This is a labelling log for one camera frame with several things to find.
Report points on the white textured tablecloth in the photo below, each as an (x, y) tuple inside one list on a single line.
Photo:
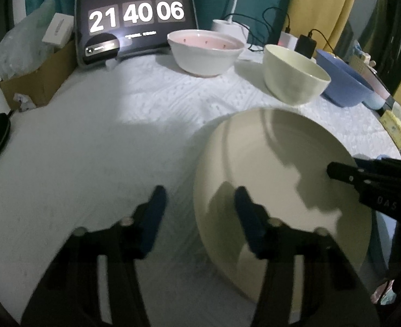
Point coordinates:
[(101, 136)]

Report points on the cream bowl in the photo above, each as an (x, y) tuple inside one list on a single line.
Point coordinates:
[(289, 78)]

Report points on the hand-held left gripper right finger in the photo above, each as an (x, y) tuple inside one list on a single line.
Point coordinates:
[(246, 211)]

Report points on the perforated cream holder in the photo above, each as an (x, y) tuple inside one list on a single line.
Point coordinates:
[(359, 62)]

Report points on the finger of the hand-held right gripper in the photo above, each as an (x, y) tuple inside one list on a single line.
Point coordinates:
[(377, 162), (343, 172)]

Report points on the pink dotted bowl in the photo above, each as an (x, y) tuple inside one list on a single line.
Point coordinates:
[(204, 52)]

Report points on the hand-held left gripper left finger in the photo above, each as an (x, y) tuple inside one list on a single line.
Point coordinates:
[(154, 211)]

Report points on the clear plastic bag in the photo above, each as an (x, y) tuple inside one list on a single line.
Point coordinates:
[(19, 44)]

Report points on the cardboard box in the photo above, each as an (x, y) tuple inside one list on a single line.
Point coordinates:
[(36, 85)]

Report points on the white desk lamp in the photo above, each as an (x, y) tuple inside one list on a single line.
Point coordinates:
[(226, 27)]

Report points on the small white box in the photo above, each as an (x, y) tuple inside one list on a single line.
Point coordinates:
[(58, 29)]

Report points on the yellow patterned tissue pack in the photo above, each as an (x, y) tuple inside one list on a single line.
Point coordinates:
[(393, 127)]

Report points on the black power adapter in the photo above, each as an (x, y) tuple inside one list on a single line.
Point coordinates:
[(306, 46)]

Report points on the tablet with clock display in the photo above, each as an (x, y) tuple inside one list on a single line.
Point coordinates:
[(135, 24)]

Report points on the cream plate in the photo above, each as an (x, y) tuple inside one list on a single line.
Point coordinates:
[(275, 163)]

